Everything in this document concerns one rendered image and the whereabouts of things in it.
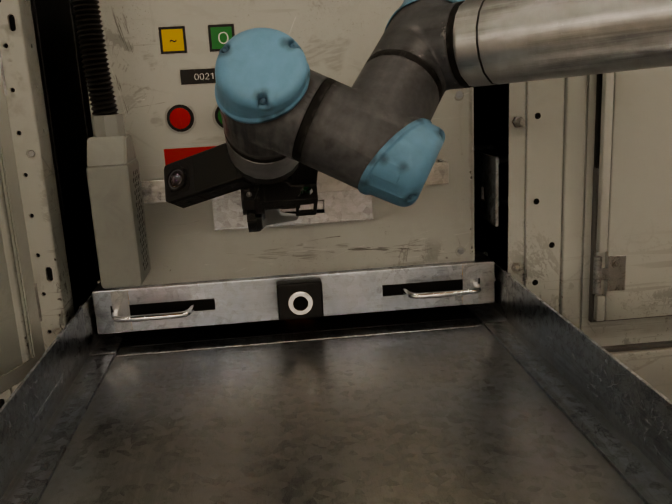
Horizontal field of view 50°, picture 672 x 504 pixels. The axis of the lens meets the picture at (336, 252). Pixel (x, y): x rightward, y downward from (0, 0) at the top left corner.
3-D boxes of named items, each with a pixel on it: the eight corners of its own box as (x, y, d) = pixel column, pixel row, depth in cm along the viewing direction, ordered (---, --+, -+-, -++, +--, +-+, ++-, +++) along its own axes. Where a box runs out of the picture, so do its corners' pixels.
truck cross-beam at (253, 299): (495, 303, 101) (495, 261, 99) (97, 335, 96) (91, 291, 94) (484, 292, 105) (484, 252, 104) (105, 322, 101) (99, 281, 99)
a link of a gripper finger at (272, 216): (299, 239, 91) (300, 214, 82) (251, 242, 90) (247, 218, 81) (297, 215, 92) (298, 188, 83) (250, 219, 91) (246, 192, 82)
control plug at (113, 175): (143, 287, 85) (125, 136, 81) (100, 290, 85) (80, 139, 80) (152, 270, 93) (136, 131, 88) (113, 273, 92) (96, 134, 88)
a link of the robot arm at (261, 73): (290, 127, 55) (190, 81, 55) (290, 181, 65) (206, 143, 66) (334, 46, 57) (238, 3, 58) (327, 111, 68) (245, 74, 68)
